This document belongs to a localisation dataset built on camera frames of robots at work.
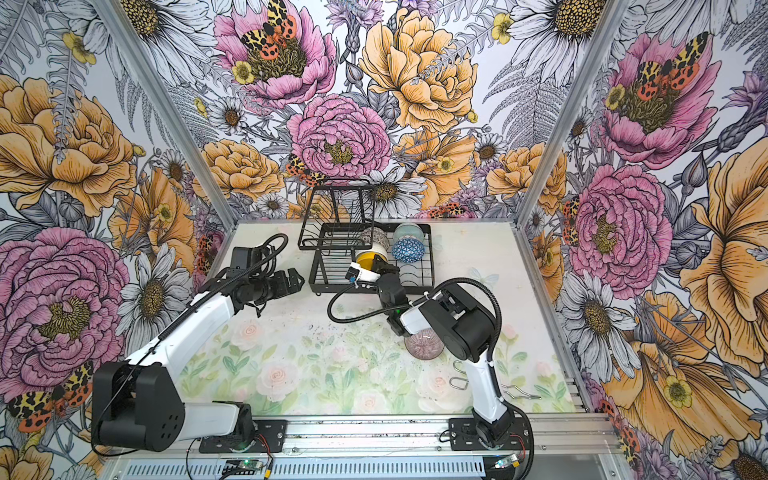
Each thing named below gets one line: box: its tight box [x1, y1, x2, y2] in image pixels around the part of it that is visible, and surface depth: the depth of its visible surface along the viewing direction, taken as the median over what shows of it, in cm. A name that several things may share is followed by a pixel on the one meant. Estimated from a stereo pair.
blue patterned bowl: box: [392, 237, 425, 263], surface depth 111 cm
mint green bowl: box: [393, 222, 425, 246], surface depth 111 cm
